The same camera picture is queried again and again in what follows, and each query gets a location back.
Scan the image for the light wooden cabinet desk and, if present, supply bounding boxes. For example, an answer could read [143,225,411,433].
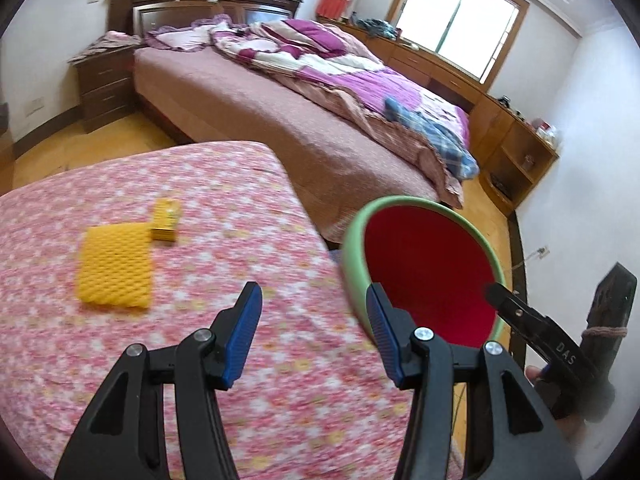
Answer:
[317,16,560,218]

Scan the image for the green bin with red inside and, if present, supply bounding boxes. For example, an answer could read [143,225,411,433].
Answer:
[341,195,508,356]

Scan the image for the wooden framed window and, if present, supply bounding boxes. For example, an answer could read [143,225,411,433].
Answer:
[387,0,530,86]

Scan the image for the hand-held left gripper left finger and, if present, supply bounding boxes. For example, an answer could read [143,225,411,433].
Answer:
[54,281,264,480]

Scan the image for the red and white containers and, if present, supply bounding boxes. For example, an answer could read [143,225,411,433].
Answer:
[532,119,558,148]

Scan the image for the purple frilled pillow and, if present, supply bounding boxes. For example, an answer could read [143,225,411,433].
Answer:
[145,19,231,53]

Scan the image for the flat yellow foam net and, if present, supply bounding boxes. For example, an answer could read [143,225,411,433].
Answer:
[75,224,153,310]

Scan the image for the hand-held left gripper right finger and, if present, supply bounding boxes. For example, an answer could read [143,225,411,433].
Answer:
[366,283,583,480]

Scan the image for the blue plaid garment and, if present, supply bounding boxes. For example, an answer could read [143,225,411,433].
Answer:
[384,97,480,181]

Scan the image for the purple and white quilt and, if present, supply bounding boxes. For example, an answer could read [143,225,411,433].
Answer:
[210,19,473,196]

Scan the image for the black wooden post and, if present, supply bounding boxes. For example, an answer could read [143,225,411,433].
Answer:
[582,261,638,396]

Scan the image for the small yellow box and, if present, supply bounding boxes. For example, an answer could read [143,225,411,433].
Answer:
[150,199,181,245]

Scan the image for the teal clothes pile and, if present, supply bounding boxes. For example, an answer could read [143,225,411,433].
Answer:
[357,17,401,40]

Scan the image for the pink floral tablecloth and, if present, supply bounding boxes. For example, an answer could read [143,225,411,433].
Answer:
[0,140,463,480]

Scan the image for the pink clothes pile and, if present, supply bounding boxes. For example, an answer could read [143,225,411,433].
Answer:
[67,30,143,65]

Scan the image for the pink rope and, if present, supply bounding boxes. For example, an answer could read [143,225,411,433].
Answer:
[582,326,628,344]

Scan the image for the bed with brown cover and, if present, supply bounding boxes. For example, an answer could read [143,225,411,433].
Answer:
[132,17,481,243]

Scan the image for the dark wooden nightstand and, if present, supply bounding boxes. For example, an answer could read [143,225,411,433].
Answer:
[75,50,137,133]

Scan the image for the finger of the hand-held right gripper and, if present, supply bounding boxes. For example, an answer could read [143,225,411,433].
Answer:
[483,282,549,347]

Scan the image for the person's right hand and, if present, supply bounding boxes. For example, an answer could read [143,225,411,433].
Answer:
[525,365,588,443]

